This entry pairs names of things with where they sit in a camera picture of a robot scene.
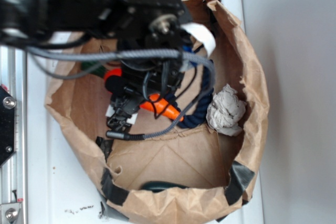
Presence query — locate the grey braided cable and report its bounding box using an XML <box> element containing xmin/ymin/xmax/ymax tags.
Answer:
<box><xmin>26</xmin><ymin>46</ymin><xmax>217</xmax><ymax>141</ymax></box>

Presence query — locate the dark blue rope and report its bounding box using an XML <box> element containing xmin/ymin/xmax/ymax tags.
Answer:
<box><xmin>162</xmin><ymin>45</ymin><xmax>216</xmax><ymax>130</ymax></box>

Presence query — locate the dark green curved object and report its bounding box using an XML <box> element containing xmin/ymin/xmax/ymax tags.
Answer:
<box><xmin>140</xmin><ymin>181</ymin><xmax>188</xmax><ymax>193</ymax></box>

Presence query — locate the crumpled white paper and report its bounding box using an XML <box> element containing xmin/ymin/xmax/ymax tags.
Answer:
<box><xmin>206</xmin><ymin>84</ymin><xmax>247</xmax><ymax>136</ymax></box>

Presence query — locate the metal corner bracket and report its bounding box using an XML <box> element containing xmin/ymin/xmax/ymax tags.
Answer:
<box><xmin>1</xmin><ymin>202</ymin><xmax>23</xmax><ymax>224</ymax></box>

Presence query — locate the brown paper bag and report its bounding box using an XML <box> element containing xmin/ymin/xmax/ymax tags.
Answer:
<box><xmin>45</xmin><ymin>0</ymin><xmax>269</xmax><ymax>223</ymax></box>

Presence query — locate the aluminium extrusion rail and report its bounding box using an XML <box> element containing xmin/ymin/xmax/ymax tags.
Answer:
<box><xmin>1</xmin><ymin>46</ymin><xmax>27</xmax><ymax>223</ymax></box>

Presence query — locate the black octagonal mount plate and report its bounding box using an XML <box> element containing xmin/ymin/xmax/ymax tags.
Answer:
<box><xmin>1</xmin><ymin>84</ymin><xmax>17</xmax><ymax>168</ymax></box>

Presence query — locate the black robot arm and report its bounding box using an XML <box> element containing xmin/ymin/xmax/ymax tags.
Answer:
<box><xmin>1</xmin><ymin>0</ymin><xmax>192</xmax><ymax>136</ymax></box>

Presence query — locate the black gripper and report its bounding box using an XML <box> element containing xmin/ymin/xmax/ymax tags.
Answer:
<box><xmin>107</xmin><ymin>6</ymin><xmax>192</xmax><ymax>132</ymax></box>

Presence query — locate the orange plastic carrot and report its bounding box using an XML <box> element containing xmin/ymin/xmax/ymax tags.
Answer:
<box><xmin>103</xmin><ymin>68</ymin><xmax>180</xmax><ymax>120</ymax></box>

